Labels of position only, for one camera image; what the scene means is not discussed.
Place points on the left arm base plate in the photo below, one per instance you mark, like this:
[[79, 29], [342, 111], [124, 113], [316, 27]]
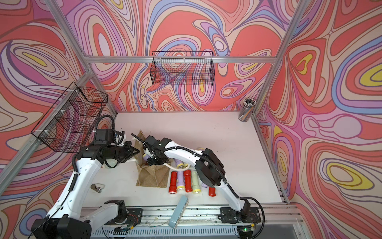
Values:
[[133, 217]]

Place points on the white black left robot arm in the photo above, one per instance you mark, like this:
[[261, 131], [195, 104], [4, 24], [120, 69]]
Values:
[[64, 221]]

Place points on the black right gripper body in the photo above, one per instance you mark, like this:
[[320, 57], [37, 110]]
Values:
[[156, 161]]

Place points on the grey blue rectangular block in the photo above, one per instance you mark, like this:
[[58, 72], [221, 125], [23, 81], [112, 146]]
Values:
[[178, 212]]

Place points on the red flashlight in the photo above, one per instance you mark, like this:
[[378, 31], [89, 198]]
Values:
[[173, 183], [188, 181], [212, 192]]

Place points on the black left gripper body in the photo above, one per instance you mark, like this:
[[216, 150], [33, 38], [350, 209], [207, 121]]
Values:
[[123, 153]]

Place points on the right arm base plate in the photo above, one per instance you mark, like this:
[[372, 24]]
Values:
[[230, 216]]

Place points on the silver metal pen cup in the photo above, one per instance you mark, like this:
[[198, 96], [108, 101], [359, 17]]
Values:
[[247, 110]]

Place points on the black wire basket back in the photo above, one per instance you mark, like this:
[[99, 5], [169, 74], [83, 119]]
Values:
[[182, 68]]

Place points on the small grey metal object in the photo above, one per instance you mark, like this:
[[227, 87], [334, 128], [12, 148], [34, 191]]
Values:
[[97, 187]]

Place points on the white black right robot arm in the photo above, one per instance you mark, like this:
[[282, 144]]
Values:
[[211, 172]]

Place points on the black wire basket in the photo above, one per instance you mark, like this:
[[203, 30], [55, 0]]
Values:
[[182, 68], [67, 126]]

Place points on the green flashlight lower row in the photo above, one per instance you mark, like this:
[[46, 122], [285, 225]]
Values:
[[195, 183]]

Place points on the black wire basket left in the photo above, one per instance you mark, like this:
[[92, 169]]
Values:
[[67, 126]]

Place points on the brown burlap tote bag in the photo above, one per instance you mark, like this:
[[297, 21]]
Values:
[[155, 176]]

